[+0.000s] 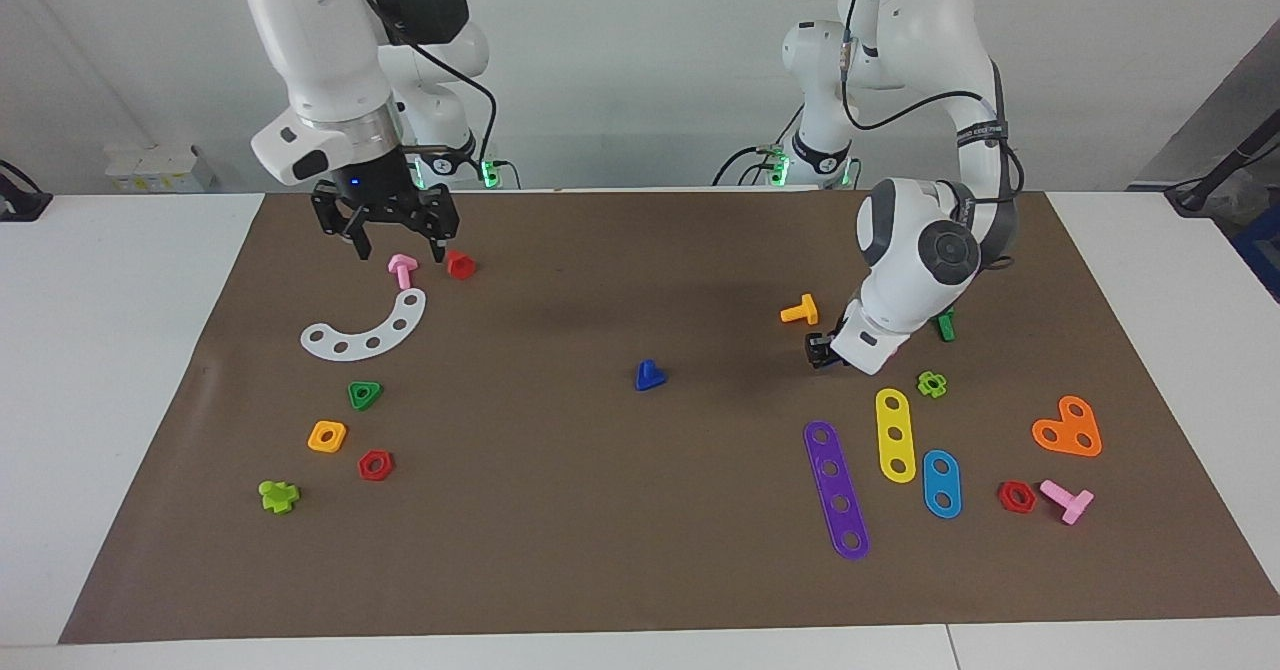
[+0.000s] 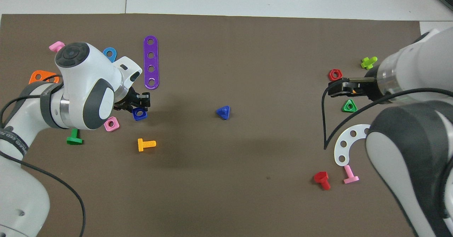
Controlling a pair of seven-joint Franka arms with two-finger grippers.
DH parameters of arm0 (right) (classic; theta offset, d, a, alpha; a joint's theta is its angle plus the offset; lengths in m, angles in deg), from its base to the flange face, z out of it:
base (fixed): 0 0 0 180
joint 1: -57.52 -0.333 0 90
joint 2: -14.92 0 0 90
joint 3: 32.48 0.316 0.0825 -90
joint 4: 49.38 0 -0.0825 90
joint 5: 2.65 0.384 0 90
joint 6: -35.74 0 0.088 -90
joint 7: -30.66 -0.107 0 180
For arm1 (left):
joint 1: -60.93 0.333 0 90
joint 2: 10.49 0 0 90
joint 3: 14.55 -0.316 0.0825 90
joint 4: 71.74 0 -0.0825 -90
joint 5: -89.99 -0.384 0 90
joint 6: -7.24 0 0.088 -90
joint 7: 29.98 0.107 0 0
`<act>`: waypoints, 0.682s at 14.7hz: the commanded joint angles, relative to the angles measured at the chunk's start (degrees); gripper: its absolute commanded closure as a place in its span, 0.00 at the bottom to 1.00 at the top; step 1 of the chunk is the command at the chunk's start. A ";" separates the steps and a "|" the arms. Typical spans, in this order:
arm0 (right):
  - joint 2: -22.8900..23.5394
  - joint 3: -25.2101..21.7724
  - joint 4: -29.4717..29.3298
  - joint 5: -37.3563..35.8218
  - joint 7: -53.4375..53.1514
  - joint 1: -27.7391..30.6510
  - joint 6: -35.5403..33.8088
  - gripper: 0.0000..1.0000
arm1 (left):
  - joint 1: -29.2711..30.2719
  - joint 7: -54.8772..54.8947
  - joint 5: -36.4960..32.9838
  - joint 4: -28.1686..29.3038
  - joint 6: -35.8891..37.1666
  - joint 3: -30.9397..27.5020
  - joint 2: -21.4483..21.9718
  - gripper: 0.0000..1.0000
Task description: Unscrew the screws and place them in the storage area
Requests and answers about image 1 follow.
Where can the green plastic screw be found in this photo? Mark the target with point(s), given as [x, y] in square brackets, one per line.
[946, 328]

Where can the orange plastic screw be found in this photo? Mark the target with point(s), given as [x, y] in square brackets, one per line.
[805, 312]

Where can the pink plastic screw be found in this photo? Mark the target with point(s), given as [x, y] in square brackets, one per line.
[1075, 505]
[403, 268]

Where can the red hexagon nut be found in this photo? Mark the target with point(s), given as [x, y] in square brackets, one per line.
[375, 476]
[1017, 509]

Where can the lime green cross nut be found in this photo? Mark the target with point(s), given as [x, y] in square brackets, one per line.
[941, 387]

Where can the brown paper mat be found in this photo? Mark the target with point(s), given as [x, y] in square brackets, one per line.
[600, 500]

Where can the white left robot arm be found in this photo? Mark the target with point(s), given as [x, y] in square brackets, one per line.
[920, 250]

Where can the orange three hole plate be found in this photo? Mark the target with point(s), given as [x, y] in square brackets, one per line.
[1068, 435]

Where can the orange square nut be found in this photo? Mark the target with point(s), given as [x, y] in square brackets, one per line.
[315, 444]

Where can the black stand leg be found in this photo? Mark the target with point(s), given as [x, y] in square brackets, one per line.
[1230, 165]

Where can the red plastic screw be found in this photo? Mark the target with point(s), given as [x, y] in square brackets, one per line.
[460, 266]

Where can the white curved hole plate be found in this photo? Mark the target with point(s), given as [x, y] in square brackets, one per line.
[386, 334]

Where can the blue two hole plate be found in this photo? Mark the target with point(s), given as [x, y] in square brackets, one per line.
[941, 484]

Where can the green triangle nut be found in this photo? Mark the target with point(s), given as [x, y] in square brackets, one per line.
[366, 404]

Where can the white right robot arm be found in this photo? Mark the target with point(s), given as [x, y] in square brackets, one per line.
[320, 40]

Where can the white cardboard box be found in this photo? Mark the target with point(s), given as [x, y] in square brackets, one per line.
[160, 170]

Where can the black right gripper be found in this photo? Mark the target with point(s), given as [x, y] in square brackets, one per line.
[385, 195]

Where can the blue crate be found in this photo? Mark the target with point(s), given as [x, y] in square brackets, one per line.
[1262, 250]

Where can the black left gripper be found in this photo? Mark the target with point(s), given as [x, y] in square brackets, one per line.
[839, 350]

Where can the black table clamp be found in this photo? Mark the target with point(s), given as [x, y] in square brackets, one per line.
[20, 200]

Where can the blue triangle head screw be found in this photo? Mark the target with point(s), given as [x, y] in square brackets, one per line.
[650, 378]

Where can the yellow three hole plate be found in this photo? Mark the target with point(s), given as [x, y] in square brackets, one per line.
[893, 418]

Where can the lime green cross screw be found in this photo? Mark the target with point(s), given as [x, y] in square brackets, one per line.
[278, 497]

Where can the purple four hole plate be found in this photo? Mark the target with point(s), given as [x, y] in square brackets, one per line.
[835, 486]

